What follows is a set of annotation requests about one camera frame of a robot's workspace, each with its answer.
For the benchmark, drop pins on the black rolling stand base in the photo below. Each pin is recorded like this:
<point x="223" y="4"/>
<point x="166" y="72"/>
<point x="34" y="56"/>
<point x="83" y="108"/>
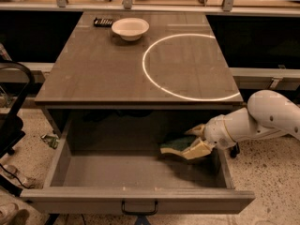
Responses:
<point x="235" y="150"/>

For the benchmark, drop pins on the open grey top drawer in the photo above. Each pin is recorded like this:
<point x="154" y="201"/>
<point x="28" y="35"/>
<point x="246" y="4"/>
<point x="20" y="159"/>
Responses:
<point x="97" y="165"/>

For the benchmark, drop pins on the small black rectangular device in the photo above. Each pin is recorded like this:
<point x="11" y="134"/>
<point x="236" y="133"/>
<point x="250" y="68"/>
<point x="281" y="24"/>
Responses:
<point x="102" y="22"/>

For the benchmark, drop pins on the white ceramic bowl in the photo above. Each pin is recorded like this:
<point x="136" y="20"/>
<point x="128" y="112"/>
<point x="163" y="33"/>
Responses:
<point x="130" y="29"/>

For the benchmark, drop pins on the green and yellow sponge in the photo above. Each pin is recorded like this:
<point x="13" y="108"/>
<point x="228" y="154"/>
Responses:
<point x="177" y="146"/>

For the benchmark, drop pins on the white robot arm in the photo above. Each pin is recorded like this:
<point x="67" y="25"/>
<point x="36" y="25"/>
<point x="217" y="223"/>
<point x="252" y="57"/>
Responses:
<point x="267" y="115"/>

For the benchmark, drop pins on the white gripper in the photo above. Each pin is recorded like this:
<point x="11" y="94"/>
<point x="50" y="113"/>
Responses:
<point x="217" y="132"/>

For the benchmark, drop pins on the crumpled green wrapper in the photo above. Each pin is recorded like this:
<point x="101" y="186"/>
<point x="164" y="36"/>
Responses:
<point x="51" y="140"/>

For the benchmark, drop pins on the black drawer handle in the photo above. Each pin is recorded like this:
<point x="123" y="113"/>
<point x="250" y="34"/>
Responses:
<point x="139" y="208"/>

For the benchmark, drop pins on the black office chair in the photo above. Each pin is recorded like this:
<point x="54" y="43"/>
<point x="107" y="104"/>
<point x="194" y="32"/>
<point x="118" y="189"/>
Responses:
<point x="11" y="125"/>

